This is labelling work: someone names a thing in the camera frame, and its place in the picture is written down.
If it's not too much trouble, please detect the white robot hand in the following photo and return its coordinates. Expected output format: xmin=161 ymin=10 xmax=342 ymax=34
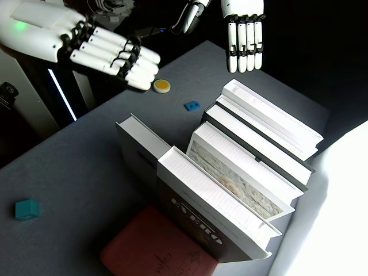
xmin=181 ymin=0 xmax=266 ymax=73
xmin=0 ymin=0 xmax=161 ymax=91

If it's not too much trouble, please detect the white book with grey cover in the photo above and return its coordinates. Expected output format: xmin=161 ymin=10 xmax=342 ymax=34
xmin=115 ymin=113 xmax=173 ymax=199

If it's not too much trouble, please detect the white book with dark cover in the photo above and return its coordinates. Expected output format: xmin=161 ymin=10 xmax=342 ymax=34
xmin=156 ymin=145 xmax=283 ymax=263

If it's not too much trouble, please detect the wide white stand panel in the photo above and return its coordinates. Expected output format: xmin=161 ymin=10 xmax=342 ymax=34
xmin=0 ymin=47 xmax=60 ymax=133

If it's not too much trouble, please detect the white LED light strip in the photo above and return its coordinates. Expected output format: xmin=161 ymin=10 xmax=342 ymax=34
xmin=47 ymin=68 xmax=78 ymax=122

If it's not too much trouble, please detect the white paper clutter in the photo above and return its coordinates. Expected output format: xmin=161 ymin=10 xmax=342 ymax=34
xmin=86 ymin=0 xmax=135 ymax=29

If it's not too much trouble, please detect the black device with blue light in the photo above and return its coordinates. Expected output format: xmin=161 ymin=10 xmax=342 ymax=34
xmin=139 ymin=26 xmax=167 ymax=39

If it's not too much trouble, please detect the white disc with yellow centre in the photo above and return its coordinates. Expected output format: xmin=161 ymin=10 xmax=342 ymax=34
xmin=153 ymin=79 xmax=172 ymax=94

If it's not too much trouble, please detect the grey table cloth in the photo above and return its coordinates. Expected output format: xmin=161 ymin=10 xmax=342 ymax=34
xmin=0 ymin=40 xmax=331 ymax=276

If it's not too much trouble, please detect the teal cube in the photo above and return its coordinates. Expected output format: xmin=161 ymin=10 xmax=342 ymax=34
xmin=14 ymin=198 xmax=40 ymax=221

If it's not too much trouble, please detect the bright white panel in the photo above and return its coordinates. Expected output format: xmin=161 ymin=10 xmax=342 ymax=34
xmin=269 ymin=119 xmax=368 ymax=276

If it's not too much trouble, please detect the red notebook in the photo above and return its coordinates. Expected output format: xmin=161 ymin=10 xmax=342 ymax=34
xmin=99 ymin=202 xmax=220 ymax=276

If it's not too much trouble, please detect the black camera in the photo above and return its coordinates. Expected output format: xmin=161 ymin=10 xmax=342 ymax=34
xmin=0 ymin=82 xmax=20 ymax=110

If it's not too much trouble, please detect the narrow white post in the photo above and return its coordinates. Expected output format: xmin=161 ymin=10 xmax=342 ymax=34
xmin=71 ymin=70 xmax=97 ymax=112

